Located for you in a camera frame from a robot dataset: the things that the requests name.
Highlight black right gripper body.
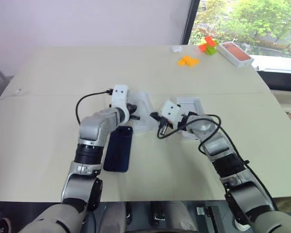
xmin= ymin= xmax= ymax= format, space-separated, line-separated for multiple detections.
xmin=160 ymin=116 xmax=176 ymax=130

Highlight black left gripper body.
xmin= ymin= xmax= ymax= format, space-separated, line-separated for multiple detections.
xmin=126 ymin=102 xmax=138 ymax=117

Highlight white phone box base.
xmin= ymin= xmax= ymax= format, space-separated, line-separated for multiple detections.
xmin=128 ymin=91 xmax=156 ymax=134

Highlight white phone box lid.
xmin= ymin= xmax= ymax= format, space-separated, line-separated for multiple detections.
xmin=176 ymin=97 xmax=206 ymax=141

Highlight white box with orange phone print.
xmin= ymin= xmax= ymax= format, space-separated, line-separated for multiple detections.
xmin=216 ymin=41 xmax=255 ymax=68

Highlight dark blue smartphone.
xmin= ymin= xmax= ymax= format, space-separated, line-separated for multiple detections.
xmin=103 ymin=125 xmax=133 ymax=173

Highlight yellow toy blocks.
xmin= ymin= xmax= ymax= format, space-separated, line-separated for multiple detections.
xmin=177 ymin=55 xmax=200 ymax=68

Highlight orange and green toy blocks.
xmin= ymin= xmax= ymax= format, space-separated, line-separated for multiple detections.
xmin=198 ymin=36 xmax=220 ymax=56

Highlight white window sill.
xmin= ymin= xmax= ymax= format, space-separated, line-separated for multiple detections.
xmin=252 ymin=54 xmax=291 ymax=72

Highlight pink and black sneaker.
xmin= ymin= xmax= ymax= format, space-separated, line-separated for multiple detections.
xmin=0 ymin=217 xmax=12 ymax=233

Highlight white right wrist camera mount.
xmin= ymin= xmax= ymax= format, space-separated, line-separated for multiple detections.
xmin=160 ymin=99 xmax=183 ymax=127

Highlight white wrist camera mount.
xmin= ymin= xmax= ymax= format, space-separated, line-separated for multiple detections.
xmin=110 ymin=84 xmax=131 ymax=122
xmin=160 ymin=99 xmax=183 ymax=127

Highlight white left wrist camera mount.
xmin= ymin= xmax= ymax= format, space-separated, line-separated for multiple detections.
xmin=110 ymin=84 xmax=131 ymax=122

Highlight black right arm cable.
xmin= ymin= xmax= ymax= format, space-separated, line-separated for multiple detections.
xmin=157 ymin=110 xmax=281 ymax=215

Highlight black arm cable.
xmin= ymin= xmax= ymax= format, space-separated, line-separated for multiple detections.
xmin=157 ymin=110 xmax=281 ymax=215
xmin=75 ymin=89 xmax=113 ymax=125

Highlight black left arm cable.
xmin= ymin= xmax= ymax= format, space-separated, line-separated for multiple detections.
xmin=75 ymin=89 xmax=113 ymax=125

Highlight black metal bracket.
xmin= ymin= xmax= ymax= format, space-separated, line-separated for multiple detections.
xmin=196 ymin=205 xmax=220 ymax=233

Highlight black window frame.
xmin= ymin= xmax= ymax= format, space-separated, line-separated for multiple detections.
xmin=181 ymin=0 xmax=201 ymax=46

